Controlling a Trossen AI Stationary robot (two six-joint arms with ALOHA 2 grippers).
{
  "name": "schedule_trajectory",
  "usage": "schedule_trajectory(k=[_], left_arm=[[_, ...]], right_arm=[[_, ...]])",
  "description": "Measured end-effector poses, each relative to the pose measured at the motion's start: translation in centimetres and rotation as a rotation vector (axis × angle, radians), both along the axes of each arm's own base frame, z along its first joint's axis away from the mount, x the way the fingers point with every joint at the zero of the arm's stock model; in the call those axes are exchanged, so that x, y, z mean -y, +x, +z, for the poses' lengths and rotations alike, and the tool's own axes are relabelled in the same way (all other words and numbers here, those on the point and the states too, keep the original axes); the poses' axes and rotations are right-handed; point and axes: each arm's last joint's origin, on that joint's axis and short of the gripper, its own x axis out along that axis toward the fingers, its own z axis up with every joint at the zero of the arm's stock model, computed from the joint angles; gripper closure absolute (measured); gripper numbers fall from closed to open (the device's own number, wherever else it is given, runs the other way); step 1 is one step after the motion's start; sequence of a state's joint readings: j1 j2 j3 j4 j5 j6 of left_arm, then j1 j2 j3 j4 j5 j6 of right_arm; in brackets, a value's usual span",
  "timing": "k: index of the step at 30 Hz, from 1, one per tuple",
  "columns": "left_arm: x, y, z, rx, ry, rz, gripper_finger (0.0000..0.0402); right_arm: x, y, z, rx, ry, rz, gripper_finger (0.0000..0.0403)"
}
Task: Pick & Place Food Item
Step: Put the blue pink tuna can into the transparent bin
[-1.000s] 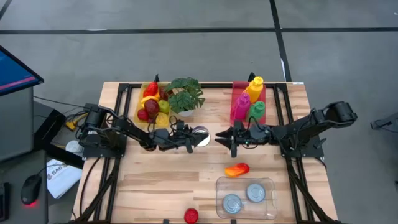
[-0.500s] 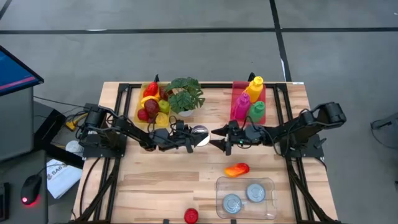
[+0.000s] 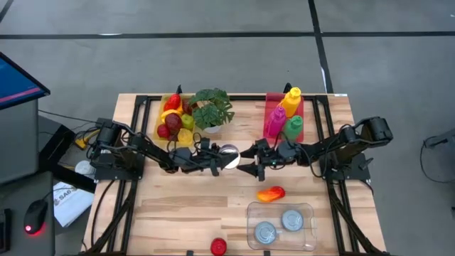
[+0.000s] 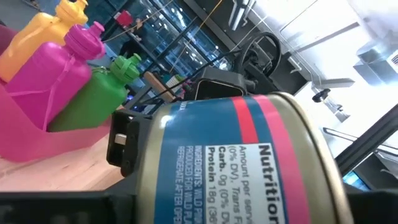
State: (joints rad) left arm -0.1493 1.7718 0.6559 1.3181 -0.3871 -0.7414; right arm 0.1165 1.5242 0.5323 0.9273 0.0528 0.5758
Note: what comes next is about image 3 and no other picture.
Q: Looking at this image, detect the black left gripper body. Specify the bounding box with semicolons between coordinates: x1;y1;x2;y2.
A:
169;138;215;176

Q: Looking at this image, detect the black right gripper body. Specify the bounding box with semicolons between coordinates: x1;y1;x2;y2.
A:
253;137;307;169

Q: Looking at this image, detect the tin can with gold lid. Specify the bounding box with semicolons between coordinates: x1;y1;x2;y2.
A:
218;143;242;171

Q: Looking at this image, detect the round yellow orange toy fruit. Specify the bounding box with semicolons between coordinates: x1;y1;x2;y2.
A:
176;128;194;145

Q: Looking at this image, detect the green plastic bottle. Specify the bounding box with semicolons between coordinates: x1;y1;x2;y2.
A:
282;114;304;141

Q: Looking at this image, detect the pink plastic squeeze bottle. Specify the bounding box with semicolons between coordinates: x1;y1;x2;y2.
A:
265;105;288;139

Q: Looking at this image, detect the green toy apple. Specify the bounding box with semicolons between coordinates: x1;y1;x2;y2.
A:
181;113;196;131

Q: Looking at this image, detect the red bell pepper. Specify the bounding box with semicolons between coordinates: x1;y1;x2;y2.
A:
156;124;171;140

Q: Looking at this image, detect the dark red toy fruit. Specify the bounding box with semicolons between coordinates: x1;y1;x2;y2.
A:
164;113;183;132

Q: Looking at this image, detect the artificial green monstera plant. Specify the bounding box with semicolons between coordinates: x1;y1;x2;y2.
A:
188;87;236;134

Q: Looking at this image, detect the yellow banana toy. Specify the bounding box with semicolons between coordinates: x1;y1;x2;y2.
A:
160;109;183;124

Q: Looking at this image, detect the red toy apple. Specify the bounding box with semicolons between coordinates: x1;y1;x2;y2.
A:
181;99;195;116

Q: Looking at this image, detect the yellow plastic squeeze bottle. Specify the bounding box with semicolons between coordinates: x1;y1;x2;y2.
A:
279;86;304;119

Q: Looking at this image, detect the red orange toy pepper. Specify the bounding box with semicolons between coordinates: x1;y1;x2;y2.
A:
163;93;183;112

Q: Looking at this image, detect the tin can with blue label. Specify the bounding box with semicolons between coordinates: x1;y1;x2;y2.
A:
280;209;304;233

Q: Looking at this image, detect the tin can with silver lid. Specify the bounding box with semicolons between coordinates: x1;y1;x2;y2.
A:
253;220;278;246

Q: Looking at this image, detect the clear plastic bin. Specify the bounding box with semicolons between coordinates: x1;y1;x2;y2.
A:
245;201;319;252

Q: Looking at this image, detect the translucent yellow plastic bin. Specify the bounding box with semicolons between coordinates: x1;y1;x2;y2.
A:
155;93;196;148

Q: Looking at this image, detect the translucent red plastic bin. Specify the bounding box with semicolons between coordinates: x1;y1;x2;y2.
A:
262;92;306;144

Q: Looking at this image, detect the red toy tomato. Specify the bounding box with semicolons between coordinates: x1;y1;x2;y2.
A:
210;237;228;256

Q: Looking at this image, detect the white round container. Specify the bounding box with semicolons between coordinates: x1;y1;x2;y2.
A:
74;160;97;177

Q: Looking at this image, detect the white printed paper sheet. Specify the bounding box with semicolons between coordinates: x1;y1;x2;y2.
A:
53;181;95;228

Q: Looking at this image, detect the black computer mouse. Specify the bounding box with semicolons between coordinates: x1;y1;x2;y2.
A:
23;198;49;235

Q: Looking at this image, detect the computer monitor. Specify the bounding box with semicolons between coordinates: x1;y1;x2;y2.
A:
0;51;51;111

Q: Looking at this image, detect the black keyboard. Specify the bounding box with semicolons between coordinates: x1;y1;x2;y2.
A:
0;208;12;254

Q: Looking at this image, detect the black aluminium table frame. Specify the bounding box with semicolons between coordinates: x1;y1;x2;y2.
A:
81;92;392;256

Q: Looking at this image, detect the yellow cable plug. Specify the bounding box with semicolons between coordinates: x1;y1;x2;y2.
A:
73;128;102;150

